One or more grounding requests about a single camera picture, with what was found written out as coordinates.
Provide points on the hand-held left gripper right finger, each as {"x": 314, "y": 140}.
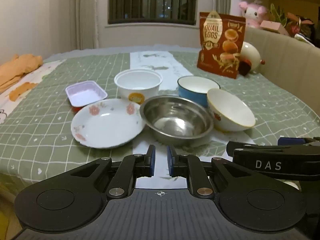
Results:
{"x": 171, "y": 161}

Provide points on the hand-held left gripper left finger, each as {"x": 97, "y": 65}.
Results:
{"x": 151, "y": 160}

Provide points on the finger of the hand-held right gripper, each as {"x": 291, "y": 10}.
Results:
{"x": 250, "y": 145}
{"x": 291, "y": 141}

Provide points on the white plastic bowl orange label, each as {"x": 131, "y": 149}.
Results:
{"x": 137, "y": 85}

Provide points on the white floral ceramic bowl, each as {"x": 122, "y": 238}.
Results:
{"x": 232, "y": 112}

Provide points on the stainless steel bowl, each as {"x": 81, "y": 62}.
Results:
{"x": 175, "y": 120}

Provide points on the white floral ceramic plate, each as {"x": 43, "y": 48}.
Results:
{"x": 105, "y": 125}

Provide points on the blue enamel bowl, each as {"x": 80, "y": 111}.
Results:
{"x": 192, "y": 87}

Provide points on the beige padded headboard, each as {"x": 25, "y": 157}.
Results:
{"x": 285, "y": 60}

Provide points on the white round toy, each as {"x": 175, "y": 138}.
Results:
{"x": 250, "y": 52}

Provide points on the white plastic tray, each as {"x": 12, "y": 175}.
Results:
{"x": 85, "y": 93}

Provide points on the red-brown snack bag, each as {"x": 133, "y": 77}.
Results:
{"x": 220, "y": 45}

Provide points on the pink box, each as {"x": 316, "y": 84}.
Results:
{"x": 273, "y": 27}

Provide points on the green checked blanket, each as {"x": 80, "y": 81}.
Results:
{"x": 37, "y": 135}

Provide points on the potted plant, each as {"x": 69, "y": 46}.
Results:
{"x": 282, "y": 13}

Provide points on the pink plush toy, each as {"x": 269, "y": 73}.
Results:
{"x": 253, "y": 13}

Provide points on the white cartoon print sheet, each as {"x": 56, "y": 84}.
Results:
{"x": 10, "y": 105}

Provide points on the dark framed window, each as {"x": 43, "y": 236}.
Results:
{"x": 152, "y": 2}

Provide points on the orange cloth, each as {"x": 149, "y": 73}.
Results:
{"x": 17, "y": 67}

